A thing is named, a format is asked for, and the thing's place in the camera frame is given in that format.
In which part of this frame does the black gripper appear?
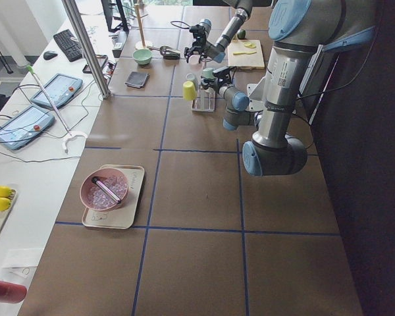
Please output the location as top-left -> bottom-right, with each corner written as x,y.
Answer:
200,66 -> 232,91
184,24 -> 207,64

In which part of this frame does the mint green plastic cup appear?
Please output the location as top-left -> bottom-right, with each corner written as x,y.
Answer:
201,67 -> 215,80

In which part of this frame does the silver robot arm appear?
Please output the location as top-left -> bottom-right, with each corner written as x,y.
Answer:
242,1 -> 377,176
184,0 -> 253,63

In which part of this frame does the grey-blue plastic cup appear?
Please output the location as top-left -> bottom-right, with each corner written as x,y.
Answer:
186,72 -> 199,88

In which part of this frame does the white cup holder rack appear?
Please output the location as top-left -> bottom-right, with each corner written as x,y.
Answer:
192,88 -> 216,112

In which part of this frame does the yellow plastic cup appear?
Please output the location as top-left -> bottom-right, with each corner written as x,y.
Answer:
182,80 -> 197,101

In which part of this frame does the metal scoop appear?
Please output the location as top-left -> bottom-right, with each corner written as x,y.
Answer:
147,45 -> 180,60

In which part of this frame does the wooden cutting board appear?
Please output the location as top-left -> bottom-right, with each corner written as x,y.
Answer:
227,39 -> 265,69

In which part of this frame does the lemon slice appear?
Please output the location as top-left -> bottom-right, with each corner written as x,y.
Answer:
243,41 -> 256,49

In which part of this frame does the green avocado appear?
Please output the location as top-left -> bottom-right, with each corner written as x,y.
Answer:
236,30 -> 246,40

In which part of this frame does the mint green bowl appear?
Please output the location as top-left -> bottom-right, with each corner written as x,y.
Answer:
132,49 -> 152,65

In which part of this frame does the wooden mug tree stand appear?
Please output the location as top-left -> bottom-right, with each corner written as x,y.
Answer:
134,1 -> 153,50

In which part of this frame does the grey folded cloth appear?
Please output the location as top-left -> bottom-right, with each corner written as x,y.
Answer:
125,71 -> 149,89

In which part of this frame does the black keyboard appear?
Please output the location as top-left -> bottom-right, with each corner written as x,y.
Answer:
53,29 -> 83,62

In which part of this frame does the upper teach pendant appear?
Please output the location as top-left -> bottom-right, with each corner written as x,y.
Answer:
30,73 -> 83,109

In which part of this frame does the teach pendant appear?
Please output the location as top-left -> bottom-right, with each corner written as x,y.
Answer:
0,104 -> 55,151
30,73 -> 83,109

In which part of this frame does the black computer mouse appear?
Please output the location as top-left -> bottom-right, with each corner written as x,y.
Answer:
43,51 -> 58,61

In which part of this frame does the white grabber stick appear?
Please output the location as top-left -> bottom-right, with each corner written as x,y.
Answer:
26,66 -> 88,154

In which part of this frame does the beige plastic tray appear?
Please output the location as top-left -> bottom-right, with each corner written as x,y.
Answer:
80,165 -> 145,229

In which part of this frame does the pink bowl with beads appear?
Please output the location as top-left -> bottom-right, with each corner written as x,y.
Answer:
80,167 -> 129,211

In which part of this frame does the lower teach pendant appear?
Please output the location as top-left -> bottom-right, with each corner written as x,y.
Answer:
0,104 -> 55,151

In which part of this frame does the red bottle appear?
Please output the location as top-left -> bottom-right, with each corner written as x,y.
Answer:
0,280 -> 27,303

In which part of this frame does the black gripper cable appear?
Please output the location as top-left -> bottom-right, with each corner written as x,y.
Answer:
170,20 -> 194,32

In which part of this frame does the aluminium frame post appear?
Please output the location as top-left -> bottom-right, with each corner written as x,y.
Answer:
62,0 -> 111,99

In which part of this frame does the purple metal scoop handle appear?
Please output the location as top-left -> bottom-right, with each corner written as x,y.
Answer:
92,176 -> 122,204

